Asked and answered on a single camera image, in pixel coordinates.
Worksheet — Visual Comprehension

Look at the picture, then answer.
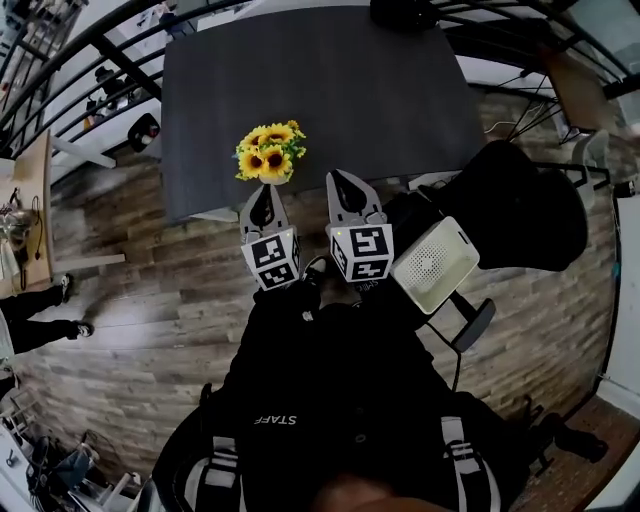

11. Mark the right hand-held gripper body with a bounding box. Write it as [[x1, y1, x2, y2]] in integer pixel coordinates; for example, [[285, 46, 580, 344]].
[[324, 168, 395, 284]]

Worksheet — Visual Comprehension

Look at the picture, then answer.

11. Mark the person's black jacket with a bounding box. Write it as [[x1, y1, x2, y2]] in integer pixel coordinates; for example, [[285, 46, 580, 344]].
[[152, 279, 531, 512]]

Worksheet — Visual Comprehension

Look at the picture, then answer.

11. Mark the beige perforated plastic basket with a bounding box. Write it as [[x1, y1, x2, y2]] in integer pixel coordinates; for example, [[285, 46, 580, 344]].
[[390, 215, 481, 316]]

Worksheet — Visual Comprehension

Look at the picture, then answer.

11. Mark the light wooden desk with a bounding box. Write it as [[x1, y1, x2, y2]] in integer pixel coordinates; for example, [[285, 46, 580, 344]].
[[0, 128, 56, 296]]

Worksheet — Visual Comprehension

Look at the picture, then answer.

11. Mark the black metal railing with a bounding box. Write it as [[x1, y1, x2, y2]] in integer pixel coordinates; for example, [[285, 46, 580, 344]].
[[0, 0, 640, 156]]

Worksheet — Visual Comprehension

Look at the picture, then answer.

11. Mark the black office chair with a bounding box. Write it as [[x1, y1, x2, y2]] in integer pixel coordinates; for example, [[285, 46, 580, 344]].
[[384, 139, 591, 354]]

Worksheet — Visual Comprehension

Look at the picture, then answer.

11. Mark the yellow sunflower bouquet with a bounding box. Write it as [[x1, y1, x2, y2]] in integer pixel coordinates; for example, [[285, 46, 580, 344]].
[[234, 119, 308, 186]]

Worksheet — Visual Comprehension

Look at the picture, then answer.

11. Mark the brown wooden desk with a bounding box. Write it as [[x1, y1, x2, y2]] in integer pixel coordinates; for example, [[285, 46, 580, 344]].
[[543, 48, 621, 137]]

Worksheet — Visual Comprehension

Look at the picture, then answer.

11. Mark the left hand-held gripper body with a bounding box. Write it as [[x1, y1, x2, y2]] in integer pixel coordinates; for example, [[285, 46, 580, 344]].
[[238, 183, 303, 291]]

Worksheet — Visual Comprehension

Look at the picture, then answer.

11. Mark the small black bin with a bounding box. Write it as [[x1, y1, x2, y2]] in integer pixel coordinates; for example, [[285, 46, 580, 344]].
[[127, 112, 162, 151]]

